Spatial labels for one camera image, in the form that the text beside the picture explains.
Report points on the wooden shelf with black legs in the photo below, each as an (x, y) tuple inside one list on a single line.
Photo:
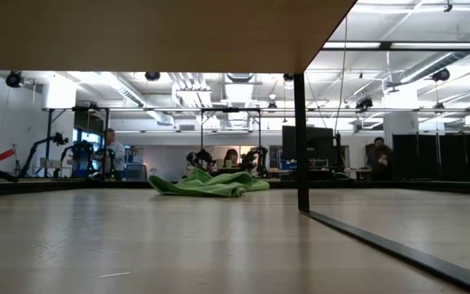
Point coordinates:
[(137, 32)]

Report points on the person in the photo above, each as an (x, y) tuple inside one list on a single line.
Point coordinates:
[(231, 157), (379, 159), (115, 155)]

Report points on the green cloth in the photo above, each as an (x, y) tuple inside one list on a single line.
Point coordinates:
[(210, 185)]

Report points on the blue box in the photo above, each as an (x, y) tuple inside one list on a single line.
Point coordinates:
[(288, 164)]

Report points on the black monitor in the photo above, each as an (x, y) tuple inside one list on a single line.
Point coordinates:
[(320, 143)]

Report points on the black round ceiling fixture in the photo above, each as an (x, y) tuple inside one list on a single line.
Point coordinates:
[(152, 76), (14, 79), (441, 74), (288, 77)]

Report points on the ceiling light strip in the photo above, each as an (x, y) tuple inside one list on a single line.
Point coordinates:
[(353, 45)]

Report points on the black partition panels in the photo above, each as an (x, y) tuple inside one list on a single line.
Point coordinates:
[(451, 157)]

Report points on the black metal rig frame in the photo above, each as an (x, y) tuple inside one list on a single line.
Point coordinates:
[(49, 143), (231, 110)]

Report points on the black hanging camera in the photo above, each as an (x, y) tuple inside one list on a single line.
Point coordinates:
[(364, 103)]

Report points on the black table frame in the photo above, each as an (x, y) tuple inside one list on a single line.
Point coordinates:
[(35, 187)]

